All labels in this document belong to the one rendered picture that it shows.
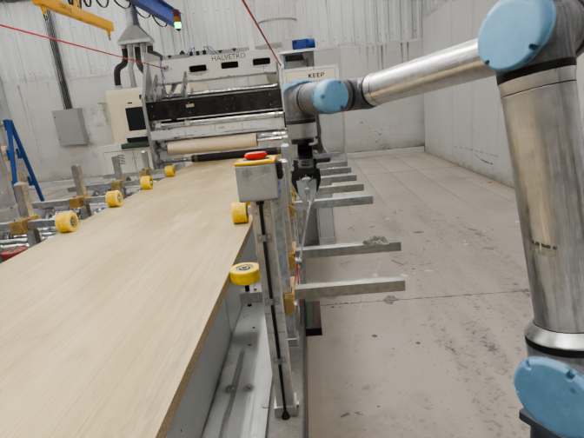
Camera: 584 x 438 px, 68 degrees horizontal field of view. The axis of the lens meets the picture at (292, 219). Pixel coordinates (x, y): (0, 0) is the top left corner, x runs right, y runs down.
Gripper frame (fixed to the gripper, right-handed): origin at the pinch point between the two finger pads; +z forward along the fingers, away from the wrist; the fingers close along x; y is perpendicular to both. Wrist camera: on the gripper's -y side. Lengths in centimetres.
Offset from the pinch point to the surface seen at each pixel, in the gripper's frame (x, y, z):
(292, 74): 6, 247, -56
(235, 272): 20.1, -28.6, 9.8
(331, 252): -5.9, -2.0, 16.0
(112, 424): 29, -82, 11
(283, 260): 7.0, -31.3, 6.7
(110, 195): 99, 76, 4
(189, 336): 24, -59, 11
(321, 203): -4.7, 22.9, 5.7
